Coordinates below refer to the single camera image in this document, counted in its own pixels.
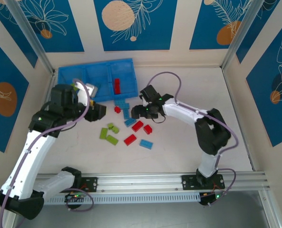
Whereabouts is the blue three-compartment bin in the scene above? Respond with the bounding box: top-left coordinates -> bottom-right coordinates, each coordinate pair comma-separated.
57,58 -> 139,103

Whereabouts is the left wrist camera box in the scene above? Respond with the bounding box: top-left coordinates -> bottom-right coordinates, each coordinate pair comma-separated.
74,79 -> 99,107

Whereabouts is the aluminium side rail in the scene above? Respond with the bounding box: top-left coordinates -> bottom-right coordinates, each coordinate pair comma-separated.
221,67 -> 257,172
35,71 -> 58,177

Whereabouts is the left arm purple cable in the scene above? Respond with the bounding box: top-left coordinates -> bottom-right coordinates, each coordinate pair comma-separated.
0,79 -> 94,228

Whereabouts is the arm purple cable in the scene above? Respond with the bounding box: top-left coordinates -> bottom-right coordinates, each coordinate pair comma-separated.
0,79 -> 94,228
147,71 -> 239,207

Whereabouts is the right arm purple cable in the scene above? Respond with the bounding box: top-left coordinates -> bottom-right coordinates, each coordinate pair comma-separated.
147,71 -> 239,207

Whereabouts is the blue floral wall panel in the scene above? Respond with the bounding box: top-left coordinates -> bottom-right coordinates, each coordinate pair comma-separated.
19,0 -> 85,53
94,0 -> 178,51
235,0 -> 282,64
189,0 -> 252,50
0,0 -> 39,69
246,22 -> 282,147
0,33 -> 30,153

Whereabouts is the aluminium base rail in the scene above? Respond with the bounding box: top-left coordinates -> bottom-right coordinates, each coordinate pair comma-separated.
35,171 -> 272,197

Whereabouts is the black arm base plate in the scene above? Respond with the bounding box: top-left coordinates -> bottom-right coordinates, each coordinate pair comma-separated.
76,177 -> 98,193
181,174 -> 226,190

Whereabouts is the aluminium corner post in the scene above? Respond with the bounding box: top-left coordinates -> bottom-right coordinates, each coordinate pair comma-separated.
221,0 -> 270,72
5,0 -> 55,75

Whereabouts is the white slotted cable duct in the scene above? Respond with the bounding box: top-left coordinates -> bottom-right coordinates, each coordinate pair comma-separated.
43,192 -> 202,205

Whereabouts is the aluminium frame leg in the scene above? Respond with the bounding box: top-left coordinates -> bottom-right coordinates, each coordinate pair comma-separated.
3,215 -> 21,228
259,190 -> 282,228

